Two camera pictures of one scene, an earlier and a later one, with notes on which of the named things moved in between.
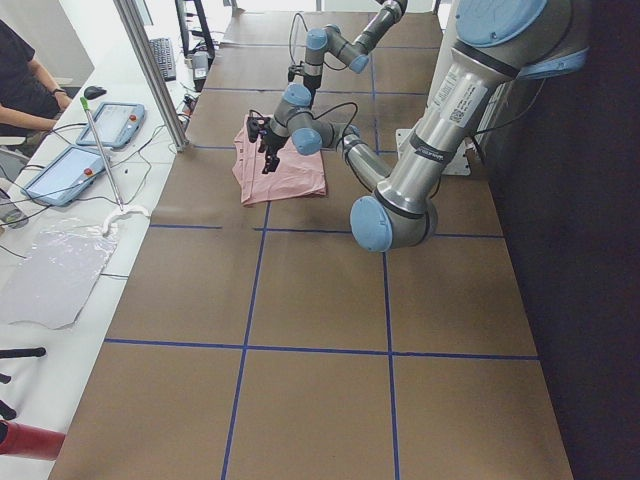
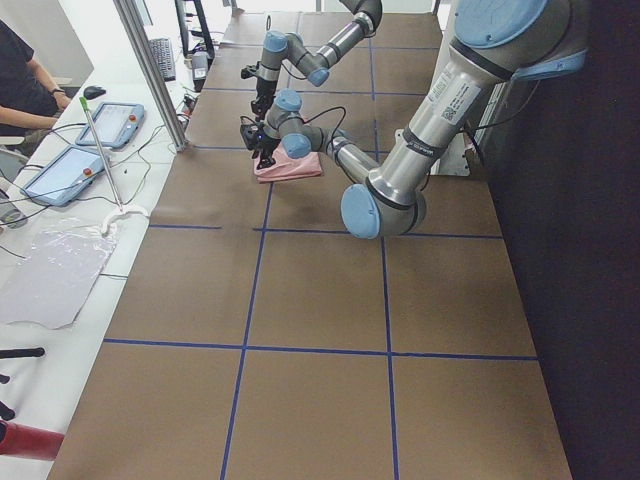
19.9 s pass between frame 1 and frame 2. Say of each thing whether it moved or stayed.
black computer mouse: stayed
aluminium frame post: stayed
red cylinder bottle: stayed
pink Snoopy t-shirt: moved
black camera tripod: stayed
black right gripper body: moved
